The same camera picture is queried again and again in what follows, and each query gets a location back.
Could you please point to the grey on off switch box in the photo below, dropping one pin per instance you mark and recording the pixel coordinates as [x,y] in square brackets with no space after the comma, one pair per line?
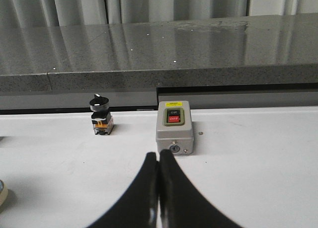
[174,130]

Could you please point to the grey granite counter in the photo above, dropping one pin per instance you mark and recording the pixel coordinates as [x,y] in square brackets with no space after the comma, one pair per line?
[254,61]

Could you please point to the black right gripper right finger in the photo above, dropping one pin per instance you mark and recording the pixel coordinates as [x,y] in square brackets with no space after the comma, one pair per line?
[181,204]

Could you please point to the blue desk bell cream base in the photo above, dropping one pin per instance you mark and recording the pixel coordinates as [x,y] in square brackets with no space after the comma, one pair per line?
[3,194]

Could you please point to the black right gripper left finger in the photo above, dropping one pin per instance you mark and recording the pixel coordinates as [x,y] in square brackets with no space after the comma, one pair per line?
[138,206]

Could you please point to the grey curtain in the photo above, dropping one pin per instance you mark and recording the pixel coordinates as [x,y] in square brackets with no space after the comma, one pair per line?
[39,13]

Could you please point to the black rotary selector switch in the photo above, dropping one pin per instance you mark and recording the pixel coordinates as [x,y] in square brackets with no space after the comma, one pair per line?
[101,118]

